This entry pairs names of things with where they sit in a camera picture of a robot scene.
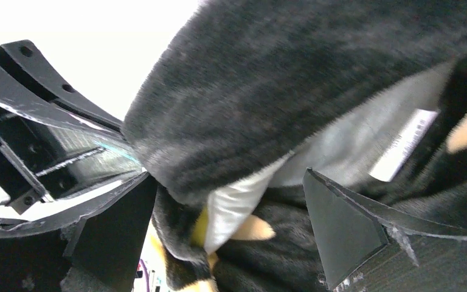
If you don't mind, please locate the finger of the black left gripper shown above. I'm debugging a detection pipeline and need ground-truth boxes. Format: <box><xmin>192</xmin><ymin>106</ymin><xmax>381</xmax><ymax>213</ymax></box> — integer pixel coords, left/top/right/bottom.
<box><xmin>0</xmin><ymin>40</ymin><xmax>121</xmax><ymax>133</ymax></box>
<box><xmin>0</xmin><ymin>105</ymin><xmax>143</xmax><ymax>215</ymax></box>

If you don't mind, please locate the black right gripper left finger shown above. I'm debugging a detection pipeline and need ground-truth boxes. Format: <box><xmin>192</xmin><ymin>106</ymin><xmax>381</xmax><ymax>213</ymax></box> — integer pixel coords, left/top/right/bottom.
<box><xmin>0</xmin><ymin>173</ymin><xmax>157</xmax><ymax>291</ymax></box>

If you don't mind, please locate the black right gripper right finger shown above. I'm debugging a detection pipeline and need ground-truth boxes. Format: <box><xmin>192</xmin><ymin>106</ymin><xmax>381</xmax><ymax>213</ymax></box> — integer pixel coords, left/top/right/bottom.
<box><xmin>303</xmin><ymin>169</ymin><xmax>467</xmax><ymax>291</ymax></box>

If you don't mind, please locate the white yellow pillow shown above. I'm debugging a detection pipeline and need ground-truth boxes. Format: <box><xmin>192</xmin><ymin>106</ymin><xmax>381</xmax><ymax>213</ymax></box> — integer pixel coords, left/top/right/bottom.
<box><xmin>197</xmin><ymin>63</ymin><xmax>455</xmax><ymax>254</ymax></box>

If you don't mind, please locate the black floral pillowcase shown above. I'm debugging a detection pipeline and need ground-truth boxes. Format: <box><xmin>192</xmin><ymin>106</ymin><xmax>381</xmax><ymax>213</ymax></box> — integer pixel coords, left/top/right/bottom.
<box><xmin>122</xmin><ymin>1</ymin><xmax>467</xmax><ymax>291</ymax></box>

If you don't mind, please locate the white pillow label tag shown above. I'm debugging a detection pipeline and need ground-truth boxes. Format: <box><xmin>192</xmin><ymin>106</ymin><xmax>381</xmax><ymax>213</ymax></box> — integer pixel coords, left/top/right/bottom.
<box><xmin>369</xmin><ymin>109</ymin><xmax>438</xmax><ymax>182</ymax></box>

